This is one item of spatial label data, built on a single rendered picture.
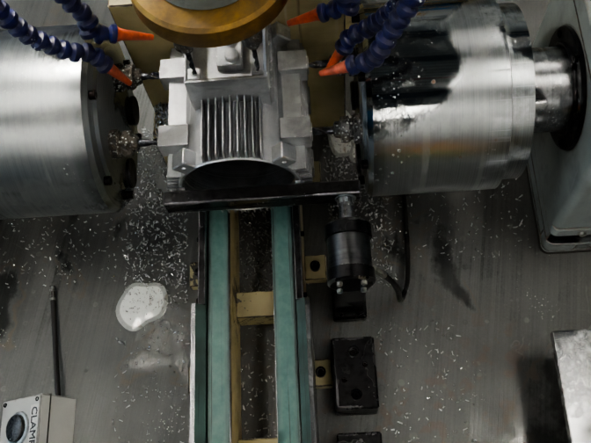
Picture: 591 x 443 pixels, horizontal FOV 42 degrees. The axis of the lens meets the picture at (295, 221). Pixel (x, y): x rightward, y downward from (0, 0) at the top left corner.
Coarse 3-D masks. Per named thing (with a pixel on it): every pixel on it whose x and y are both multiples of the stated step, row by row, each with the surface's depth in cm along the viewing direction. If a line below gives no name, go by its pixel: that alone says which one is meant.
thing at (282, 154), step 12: (276, 24) 100; (276, 36) 100; (288, 36) 101; (276, 144) 94; (288, 144) 94; (180, 156) 94; (192, 156) 94; (276, 156) 93; (288, 156) 93; (180, 168) 94; (192, 168) 95
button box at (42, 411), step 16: (16, 400) 87; (32, 400) 85; (48, 400) 85; (64, 400) 87; (32, 416) 84; (48, 416) 84; (64, 416) 86; (32, 432) 83; (48, 432) 84; (64, 432) 86
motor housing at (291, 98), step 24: (288, 48) 103; (288, 96) 99; (168, 120) 99; (192, 120) 97; (216, 120) 94; (240, 120) 95; (264, 120) 96; (192, 144) 96; (216, 144) 92; (240, 144) 93; (264, 144) 94; (168, 168) 98; (216, 168) 108; (240, 168) 109; (264, 168) 109; (288, 168) 96
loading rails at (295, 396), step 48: (288, 240) 107; (192, 288) 117; (288, 288) 105; (192, 336) 101; (288, 336) 102; (192, 384) 99; (240, 384) 111; (288, 384) 100; (192, 432) 97; (240, 432) 108; (288, 432) 97
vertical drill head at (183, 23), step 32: (160, 0) 79; (192, 0) 77; (224, 0) 77; (256, 0) 78; (160, 32) 80; (192, 32) 78; (224, 32) 78; (256, 32) 80; (192, 64) 90; (256, 64) 90
